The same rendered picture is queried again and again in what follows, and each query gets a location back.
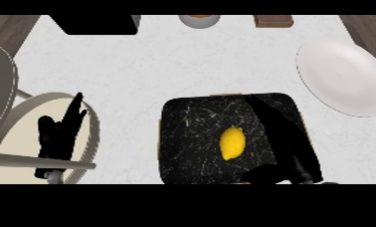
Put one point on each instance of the black appliance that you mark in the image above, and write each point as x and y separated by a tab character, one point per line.
98	24

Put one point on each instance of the white plate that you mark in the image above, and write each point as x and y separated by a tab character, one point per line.
340	75

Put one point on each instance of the grey cup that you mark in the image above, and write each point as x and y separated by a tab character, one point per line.
200	22

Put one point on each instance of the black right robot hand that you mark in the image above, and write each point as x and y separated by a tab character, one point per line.
290	144

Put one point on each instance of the brown wooden block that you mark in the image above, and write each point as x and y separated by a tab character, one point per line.
273	21

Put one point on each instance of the yellow lemon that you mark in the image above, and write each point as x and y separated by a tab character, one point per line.
232	143

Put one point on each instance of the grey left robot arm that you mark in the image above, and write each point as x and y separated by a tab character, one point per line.
55	177

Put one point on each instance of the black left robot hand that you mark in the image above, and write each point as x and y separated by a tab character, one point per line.
60	138

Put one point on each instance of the black marble tray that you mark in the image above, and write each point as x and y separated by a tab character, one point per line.
201	138

